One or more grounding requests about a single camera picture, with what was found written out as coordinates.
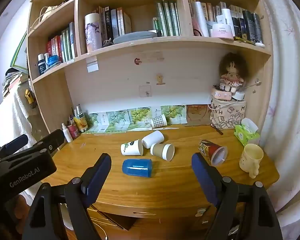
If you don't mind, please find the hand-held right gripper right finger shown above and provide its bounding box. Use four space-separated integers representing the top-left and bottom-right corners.
191 152 283 240

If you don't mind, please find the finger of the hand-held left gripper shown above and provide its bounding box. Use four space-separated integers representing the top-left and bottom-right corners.
27 129 67 155
0 134 29 158

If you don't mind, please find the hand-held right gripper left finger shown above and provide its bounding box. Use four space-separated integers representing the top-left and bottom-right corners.
22 153 112 240

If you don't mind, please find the red patterned cup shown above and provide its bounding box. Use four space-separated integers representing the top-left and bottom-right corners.
199 140 228 166

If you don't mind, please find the blue plastic cup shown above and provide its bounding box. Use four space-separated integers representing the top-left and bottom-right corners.
122 158 153 178

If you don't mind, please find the white leaf print paper cup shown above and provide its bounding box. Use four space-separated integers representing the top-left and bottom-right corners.
120 139 144 156

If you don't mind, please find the brown paper cup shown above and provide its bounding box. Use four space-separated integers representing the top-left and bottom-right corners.
150 143 175 161

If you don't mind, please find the plain white paper cup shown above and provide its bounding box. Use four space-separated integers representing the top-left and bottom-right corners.
142 130 164 149

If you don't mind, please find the checkered paper cup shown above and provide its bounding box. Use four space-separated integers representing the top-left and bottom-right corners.
151 114 167 128

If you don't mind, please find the white spray bottle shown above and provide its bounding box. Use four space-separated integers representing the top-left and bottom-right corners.
62 123 73 142

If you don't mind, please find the red pen holder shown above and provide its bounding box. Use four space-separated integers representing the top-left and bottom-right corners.
66 124 80 139

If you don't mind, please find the white cloth cover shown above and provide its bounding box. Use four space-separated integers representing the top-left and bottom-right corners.
0 86 53 205

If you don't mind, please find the yellow label bottle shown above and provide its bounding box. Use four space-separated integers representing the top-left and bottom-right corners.
74 116 88 132

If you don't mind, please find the yellow toy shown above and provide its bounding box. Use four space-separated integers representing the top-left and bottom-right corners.
24 89 35 104

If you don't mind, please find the grape print card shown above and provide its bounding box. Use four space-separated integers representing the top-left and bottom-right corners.
127 107 152 130
106 110 128 132
161 105 187 125
89 112 110 133

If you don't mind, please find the cream ceramic mug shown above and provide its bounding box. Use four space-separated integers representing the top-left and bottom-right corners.
239 144 264 179

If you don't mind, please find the green tissue pack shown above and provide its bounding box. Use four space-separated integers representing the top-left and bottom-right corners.
234 118 260 147

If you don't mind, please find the brown print card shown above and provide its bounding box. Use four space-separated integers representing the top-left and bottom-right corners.
186 104 211 125

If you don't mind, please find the letter print storage box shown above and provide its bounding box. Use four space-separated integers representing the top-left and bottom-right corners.
210 97 247 130

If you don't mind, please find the dark small bottle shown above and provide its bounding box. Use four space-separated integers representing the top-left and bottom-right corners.
37 54 46 75

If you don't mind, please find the blue jar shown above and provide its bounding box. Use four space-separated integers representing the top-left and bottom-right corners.
47 55 62 67

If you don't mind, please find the pink dotted box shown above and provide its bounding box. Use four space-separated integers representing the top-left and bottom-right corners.
212 85 232 100

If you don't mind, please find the white paper label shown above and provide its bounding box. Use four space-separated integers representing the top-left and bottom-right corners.
86 56 100 73

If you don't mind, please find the green framed picture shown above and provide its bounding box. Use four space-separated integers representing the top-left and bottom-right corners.
10 31 28 71

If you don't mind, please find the row of red green books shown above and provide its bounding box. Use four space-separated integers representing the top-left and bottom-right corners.
45 22 78 63

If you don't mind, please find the curly hair doll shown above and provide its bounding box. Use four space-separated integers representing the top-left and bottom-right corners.
219 52 249 92

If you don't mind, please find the white floral thermos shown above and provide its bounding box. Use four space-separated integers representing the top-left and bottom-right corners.
84 13 103 53

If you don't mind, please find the white floral curtain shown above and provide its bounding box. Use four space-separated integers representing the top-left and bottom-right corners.
254 0 300 230

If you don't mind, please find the grey oval case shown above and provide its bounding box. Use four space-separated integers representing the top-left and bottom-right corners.
113 31 157 44

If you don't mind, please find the row of dark books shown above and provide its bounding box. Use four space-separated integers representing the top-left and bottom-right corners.
98 6 132 43

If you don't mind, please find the wooden bookshelf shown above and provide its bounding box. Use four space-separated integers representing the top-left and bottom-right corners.
26 0 274 135

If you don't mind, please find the pink cosmetic jar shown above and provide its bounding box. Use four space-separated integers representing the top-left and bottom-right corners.
211 24 234 40

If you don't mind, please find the row of black white books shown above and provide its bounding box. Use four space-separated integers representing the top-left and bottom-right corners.
187 0 263 44

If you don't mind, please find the white paper roll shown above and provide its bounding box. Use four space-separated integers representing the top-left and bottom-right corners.
191 1 210 37

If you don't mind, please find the white cosmetic bottle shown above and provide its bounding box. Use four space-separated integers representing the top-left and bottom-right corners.
221 8 237 37

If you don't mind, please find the white cable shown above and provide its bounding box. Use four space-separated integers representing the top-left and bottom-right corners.
90 219 108 240

